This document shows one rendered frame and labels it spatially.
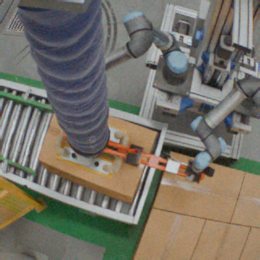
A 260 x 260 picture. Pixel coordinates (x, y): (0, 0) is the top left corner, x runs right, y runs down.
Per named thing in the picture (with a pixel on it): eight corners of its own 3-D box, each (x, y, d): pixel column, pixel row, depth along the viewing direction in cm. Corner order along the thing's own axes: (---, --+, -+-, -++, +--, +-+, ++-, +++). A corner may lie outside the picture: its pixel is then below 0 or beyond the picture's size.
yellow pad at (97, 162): (56, 158, 263) (54, 157, 258) (61, 143, 266) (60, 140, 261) (111, 179, 261) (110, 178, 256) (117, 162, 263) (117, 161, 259)
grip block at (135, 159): (123, 162, 253) (123, 160, 248) (129, 145, 256) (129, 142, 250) (138, 166, 253) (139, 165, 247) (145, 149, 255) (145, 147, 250)
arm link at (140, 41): (164, 51, 216) (81, 92, 236) (156, 33, 218) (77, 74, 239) (153, 45, 206) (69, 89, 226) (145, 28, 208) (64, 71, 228)
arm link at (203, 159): (214, 159, 215) (201, 171, 213) (210, 164, 225) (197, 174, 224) (205, 147, 216) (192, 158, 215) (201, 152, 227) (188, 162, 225)
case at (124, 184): (47, 171, 301) (36, 159, 263) (67, 117, 311) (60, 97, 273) (131, 204, 297) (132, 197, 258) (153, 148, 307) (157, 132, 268)
